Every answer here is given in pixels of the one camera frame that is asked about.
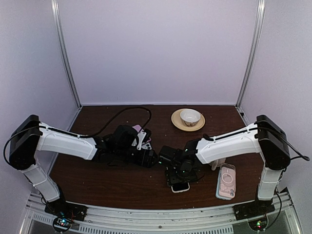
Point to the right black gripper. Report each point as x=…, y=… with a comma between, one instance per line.
x=171, y=179

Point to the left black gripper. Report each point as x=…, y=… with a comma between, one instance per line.
x=148, y=163

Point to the black smartphone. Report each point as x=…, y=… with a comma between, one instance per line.
x=180, y=187

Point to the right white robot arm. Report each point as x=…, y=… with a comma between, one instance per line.
x=263, y=137

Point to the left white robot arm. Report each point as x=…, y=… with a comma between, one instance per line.
x=32, y=136

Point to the light blue phone case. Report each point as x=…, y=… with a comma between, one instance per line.
x=218, y=192

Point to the purple smartphone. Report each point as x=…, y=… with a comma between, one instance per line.
x=147, y=146

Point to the beige ceramic saucer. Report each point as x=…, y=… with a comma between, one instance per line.
x=177, y=122

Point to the cream ceramic mug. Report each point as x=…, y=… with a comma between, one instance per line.
x=217, y=163

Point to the white ceramic bowl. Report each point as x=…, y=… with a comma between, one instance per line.
x=190, y=117

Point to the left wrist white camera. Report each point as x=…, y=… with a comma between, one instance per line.
x=140, y=139

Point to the aluminium front rail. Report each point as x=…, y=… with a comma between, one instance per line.
x=209, y=220

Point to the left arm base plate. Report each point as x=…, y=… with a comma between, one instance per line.
x=69, y=211

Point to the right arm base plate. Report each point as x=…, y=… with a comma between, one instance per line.
x=253, y=209

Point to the left aluminium frame post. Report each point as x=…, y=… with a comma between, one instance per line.
x=64, y=54

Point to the aluminium frame post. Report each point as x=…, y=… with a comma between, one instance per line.
x=259, y=19
x=64, y=54

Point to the right aluminium frame post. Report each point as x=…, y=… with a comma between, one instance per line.
x=259, y=19

